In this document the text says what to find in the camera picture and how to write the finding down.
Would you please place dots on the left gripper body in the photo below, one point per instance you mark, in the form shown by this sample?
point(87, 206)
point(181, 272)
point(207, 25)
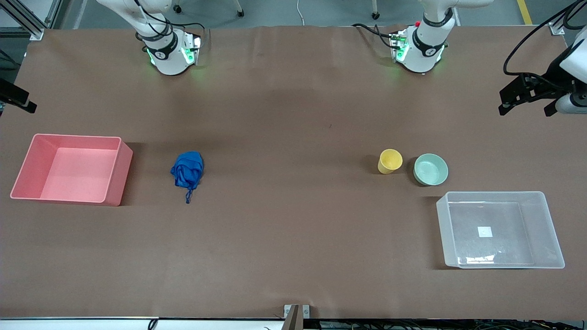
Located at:
point(553, 78)

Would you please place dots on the mint green bowl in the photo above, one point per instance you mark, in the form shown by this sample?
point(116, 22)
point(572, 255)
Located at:
point(431, 169)

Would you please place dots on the yellow plastic cup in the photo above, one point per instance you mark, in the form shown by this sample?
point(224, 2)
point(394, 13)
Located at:
point(390, 161)

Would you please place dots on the blue cloth bag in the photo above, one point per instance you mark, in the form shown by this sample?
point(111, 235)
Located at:
point(187, 168)

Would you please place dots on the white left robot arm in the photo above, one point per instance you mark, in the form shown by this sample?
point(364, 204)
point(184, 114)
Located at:
point(424, 46)

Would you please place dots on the pink plastic box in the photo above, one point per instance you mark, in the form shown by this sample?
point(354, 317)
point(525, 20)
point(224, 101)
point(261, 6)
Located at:
point(75, 172)

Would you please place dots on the clear plastic box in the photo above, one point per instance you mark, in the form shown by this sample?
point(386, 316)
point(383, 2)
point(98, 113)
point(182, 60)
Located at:
point(500, 229)

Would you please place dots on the white square label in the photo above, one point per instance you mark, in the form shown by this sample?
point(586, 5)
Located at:
point(485, 232)

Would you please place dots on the brown table cover sheet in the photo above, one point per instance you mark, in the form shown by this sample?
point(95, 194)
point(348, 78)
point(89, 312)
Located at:
point(293, 114)

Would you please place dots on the aluminium frame profile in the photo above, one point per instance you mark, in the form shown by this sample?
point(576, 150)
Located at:
point(562, 20)
point(27, 18)

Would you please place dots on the metal table edge bracket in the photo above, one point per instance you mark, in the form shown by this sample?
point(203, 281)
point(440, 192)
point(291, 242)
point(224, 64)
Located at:
point(296, 316)

